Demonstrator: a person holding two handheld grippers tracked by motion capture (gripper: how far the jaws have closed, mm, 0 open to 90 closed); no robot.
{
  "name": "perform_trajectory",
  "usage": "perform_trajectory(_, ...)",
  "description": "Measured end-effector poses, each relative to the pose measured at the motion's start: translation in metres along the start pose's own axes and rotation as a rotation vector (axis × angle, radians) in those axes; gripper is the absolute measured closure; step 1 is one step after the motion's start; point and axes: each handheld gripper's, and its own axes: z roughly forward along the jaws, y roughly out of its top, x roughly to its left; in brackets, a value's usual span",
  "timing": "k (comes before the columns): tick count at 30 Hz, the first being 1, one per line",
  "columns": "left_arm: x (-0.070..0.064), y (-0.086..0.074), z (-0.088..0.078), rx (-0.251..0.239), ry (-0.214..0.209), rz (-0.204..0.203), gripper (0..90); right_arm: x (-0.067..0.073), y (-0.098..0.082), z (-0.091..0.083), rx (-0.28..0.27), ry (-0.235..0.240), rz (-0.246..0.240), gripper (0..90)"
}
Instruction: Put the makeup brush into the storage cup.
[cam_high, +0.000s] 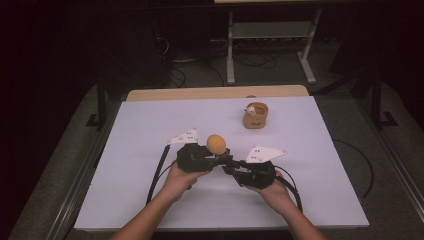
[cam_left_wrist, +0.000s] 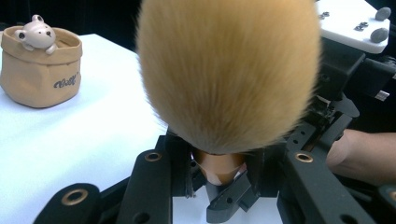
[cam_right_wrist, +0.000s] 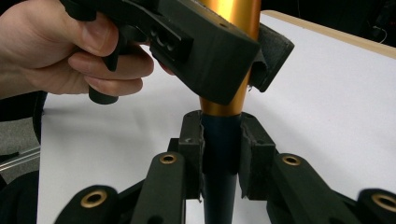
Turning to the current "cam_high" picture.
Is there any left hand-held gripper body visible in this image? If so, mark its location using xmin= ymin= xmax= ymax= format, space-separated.
xmin=167 ymin=127 xmax=218 ymax=174

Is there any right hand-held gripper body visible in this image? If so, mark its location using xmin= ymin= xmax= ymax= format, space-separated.
xmin=233 ymin=145 xmax=288 ymax=190

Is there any makeup brush with black handle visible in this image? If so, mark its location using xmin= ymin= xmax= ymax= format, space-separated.
xmin=206 ymin=133 xmax=232 ymax=158

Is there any wooden cup with small figure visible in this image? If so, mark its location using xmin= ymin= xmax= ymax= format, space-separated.
xmin=242 ymin=101 xmax=269 ymax=130

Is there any person's left hand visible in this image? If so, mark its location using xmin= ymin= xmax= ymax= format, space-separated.
xmin=161 ymin=160 xmax=210 ymax=203

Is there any person's right hand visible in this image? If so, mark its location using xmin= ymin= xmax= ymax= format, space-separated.
xmin=245 ymin=170 xmax=295 ymax=215

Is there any black metal stand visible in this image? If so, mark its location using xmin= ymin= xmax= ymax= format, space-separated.
xmin=85 ymin=71 xmax=108 ymax=131
xmin=370 ymin=68 xmax=399 ymax=130

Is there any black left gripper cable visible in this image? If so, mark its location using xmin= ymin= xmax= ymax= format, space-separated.
xmin=145 ymin=144 xmax=179 ymax=205

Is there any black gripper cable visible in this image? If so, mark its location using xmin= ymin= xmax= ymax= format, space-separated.
xmin=145 ymin=144 xmax=179 ymax=205
xmin=273 ymin=164 xmax=304 ymax=214

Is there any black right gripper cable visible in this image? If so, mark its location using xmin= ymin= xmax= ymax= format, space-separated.
xmin=273 ymin=164 xmax=304 ymax=214

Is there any tangle of dark floor cables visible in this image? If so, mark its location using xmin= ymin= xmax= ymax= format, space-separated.
xmin=168 ymin=49 xmax=279 ymax=88

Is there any black cable on floor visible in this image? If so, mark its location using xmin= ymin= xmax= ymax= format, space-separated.
xmin=332 ymin=138 xmax=375 ymax=200

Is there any white metal table frame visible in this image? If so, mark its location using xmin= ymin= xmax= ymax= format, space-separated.
xmin=225 ymin=9 xmax=323 ymax=86

